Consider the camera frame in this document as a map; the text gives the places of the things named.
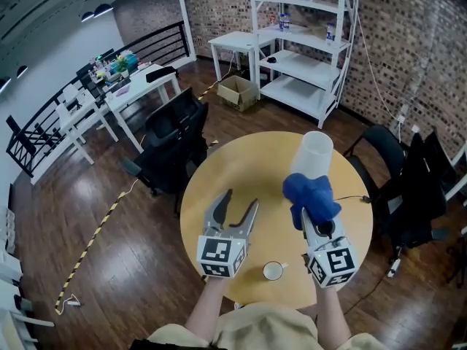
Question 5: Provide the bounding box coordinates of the yellow black striped floor cable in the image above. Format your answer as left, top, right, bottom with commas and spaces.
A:
54, 81, 220, 311

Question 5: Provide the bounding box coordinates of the white side table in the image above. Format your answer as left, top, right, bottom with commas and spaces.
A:
443, 147, 467, 203

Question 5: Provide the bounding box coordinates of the small white desk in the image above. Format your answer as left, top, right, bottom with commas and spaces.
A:
54, 91, 120, 166

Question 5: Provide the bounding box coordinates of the white storage rack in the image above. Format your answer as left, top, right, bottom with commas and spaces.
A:
0, 209, 55, 350

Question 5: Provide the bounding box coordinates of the white mug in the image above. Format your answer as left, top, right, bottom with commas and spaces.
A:
262, 260, 289, 282

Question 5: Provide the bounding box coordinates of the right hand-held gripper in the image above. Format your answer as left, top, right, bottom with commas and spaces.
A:
299, 206, 358, 289

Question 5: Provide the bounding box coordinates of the black flat case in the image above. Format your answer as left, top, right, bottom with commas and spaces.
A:
144, 67, 179, 84

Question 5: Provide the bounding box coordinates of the person's right forearm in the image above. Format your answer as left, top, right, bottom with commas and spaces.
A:
314, 285, 352, 346

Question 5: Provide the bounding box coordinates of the teal storage box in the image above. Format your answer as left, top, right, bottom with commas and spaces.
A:
109, 51, 139, 73

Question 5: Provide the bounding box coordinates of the long white desk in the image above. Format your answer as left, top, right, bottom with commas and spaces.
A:
104, 63, 182, 155

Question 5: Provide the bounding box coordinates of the person's left forearm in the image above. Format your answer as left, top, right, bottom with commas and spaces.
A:
185, 277, 231, 342

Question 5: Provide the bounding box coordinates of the blue cloth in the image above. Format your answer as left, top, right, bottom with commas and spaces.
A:
282, 172, 343, 230

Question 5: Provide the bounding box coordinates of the open cardboard box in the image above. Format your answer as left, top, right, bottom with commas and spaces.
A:
217, 74, 259, 112

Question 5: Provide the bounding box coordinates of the white desk with items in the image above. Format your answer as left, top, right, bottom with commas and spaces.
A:
5, 20, 190, 178

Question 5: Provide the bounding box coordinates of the black high-back office chair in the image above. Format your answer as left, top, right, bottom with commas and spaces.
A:
379, 128, 459, 265

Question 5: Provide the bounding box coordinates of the white table lamp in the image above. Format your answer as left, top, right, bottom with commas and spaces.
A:
290, 131, 335, 182

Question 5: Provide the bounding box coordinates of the white metal shelf rack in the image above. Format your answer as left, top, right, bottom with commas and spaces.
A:
247, 0, 362, 130

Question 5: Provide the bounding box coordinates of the person's beige clothing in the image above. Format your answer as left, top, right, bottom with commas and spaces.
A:
145, 302, 387, 350

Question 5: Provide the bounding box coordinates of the small white table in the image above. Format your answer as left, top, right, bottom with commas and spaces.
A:
207, 31, 277, 83

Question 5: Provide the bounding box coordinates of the black mesh office chair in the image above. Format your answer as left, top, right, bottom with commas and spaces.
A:
122, 87, 209, 218

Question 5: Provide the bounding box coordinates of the black lamp cable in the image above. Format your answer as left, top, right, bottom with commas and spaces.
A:
333, 194, 372, 203

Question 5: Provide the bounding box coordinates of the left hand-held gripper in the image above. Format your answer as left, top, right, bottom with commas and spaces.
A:
196, 189, 260, 279

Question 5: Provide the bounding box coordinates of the black folding chair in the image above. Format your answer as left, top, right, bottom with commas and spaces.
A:
342, 124, 406, 200

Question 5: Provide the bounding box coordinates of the small potted plant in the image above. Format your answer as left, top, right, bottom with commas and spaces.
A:
115, 55, 131, 79

